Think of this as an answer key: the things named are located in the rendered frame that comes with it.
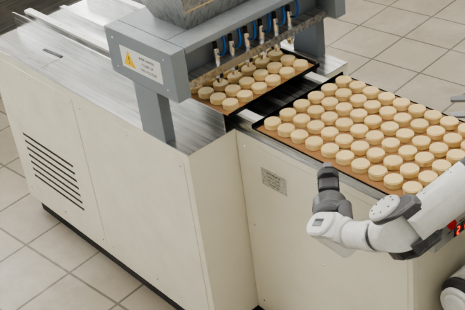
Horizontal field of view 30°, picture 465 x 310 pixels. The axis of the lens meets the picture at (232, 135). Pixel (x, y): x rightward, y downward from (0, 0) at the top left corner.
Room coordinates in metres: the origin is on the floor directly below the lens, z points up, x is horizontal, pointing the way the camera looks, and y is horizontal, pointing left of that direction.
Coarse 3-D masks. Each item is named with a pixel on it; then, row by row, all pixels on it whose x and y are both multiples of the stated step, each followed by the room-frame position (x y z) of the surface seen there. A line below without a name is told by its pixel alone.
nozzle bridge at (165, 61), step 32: (256, 0) 2.46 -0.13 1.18; (288, 0) 2.45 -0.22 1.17; (320, 0) 2.63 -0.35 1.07; (128, 32) 2.35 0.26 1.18; (160, 32) 2.32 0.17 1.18; (192, 32) 2.29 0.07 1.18; (224, 32) 2.29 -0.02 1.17; (256, 32) 2.48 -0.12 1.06; (288, 32) 2.49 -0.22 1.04; (320, 32) 2.68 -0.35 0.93; (128, 64) 2.35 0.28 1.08; (160, 64) 2.21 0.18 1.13; (192, 64) 2.31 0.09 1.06; (224, 64) 2.32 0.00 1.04; (160, 96) 2.25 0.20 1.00; (160, 128) 2.26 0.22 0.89
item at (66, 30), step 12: (36, 12) 3.26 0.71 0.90; (48, 24) 3.15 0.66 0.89; (60, 24) 3.11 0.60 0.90; (72, 36) 3.02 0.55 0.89; (84, 36) 2.97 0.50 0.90; (96, 48) 2.89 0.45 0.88; (108, 48) 2.84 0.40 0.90; (228, 120) 2.32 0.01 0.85; (240, 120) 2.27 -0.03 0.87; (252, 120) 2.23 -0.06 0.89; (252, 132) 2.23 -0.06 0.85; (276, 144) 2.15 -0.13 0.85; (300, 156) 2.07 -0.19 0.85; (348, 180) 1.93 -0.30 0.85; (372, 192) 1.86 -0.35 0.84
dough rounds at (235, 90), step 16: (272, 48) 2.66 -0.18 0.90; (240, 64) 2.54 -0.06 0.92; (256, 64) 2.54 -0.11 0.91; (272, 64) 2.51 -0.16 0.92; (288, 64) 2.52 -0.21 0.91; (304, 64) 2.48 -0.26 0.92; (208, 80) 2.46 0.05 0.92; (224, 80) 2.45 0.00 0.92; (240, 80) 2.43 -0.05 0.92; (256, 80) 2.45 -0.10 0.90; (272, 80) 2.41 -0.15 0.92; (192, 96) 2.41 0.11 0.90; (208, 96) 2.38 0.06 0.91; (224, 96) 2.35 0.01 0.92; (240, 96) 2.33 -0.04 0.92; (256, 96) 2.35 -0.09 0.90; (224, 112) 2.28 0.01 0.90
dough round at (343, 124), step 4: (336, 120) 2.12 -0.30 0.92; (340, 120) 2.11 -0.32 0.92; (344, 120) 2.11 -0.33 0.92; (348, 120) 2.11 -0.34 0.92; (336, 124) 2.10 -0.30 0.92; (340, 124) 2.10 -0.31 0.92; (344, 124) 2.09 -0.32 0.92; (348, 124) 2.09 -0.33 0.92; (352, 124) 2.09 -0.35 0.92; (336, 128) 2.10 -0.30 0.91; (340, 128) 2.09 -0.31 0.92; (344, 128) 2.08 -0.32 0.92; (348, 128) 2.08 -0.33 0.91
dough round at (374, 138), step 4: (368, 132) 2.03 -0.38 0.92; (372, 132) 2.03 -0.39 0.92; (376, 132) 2.03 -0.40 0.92; (380, 132) 2.03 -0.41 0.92; (368, 136) 2.01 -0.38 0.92; (372, 136) 2.01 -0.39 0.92; (376, 136) 2.01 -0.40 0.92; (380, 136) 2.01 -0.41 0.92; (368, 140) 2.00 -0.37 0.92; (372, 140) 2.00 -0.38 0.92; (376, 140) 1.99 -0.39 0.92; (380, 140) 2.00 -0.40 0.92; (372, 144) 2.00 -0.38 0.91; (376, 144) 1.99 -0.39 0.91
